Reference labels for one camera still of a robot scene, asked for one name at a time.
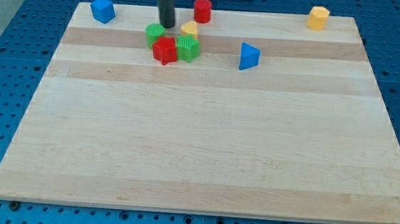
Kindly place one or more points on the red cylinder block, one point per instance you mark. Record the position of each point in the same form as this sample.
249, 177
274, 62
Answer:
202, 11

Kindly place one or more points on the red star block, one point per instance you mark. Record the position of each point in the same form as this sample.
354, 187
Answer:
164, 50

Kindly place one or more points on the green star block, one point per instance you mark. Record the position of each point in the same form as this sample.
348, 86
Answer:
187, 48

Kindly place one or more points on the wooden board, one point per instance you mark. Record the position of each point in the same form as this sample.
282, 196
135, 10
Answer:
304, 136

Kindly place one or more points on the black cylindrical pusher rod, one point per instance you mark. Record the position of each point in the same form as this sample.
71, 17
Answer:
166, 11

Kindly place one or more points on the green circle block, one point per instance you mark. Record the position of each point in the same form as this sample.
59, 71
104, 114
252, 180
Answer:
153, 32

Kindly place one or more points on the yellow hexagon block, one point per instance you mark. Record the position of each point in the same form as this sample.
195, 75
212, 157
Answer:
317, 18

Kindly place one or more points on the blue triangle block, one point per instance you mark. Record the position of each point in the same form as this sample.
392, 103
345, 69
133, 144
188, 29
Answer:
249, 56

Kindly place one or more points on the yellow heart block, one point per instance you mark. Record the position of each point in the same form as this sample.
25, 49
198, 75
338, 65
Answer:
190, 28

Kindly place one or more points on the blue cube block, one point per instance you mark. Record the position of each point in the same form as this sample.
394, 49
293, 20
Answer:
103, 10

